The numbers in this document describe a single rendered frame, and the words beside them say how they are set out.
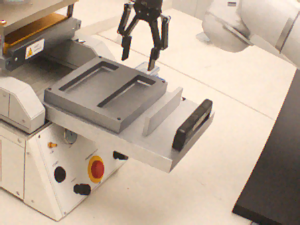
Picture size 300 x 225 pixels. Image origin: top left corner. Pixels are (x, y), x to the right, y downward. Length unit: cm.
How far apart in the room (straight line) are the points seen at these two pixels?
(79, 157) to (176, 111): 22
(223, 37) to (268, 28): 12
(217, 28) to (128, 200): 44
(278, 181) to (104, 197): 40
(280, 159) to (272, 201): 10
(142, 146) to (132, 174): 30
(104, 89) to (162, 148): 18
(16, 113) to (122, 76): 24
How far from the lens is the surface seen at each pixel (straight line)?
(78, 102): 103
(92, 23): 190
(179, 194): 126
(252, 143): 151
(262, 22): 92
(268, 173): 124
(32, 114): 104
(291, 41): 91
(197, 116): 103
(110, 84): 111
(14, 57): 108
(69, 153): 114
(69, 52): 128
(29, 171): 109
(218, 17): 101
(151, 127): 102
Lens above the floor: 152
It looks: 30 degrees down
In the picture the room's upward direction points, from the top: 10 degrees clockwise
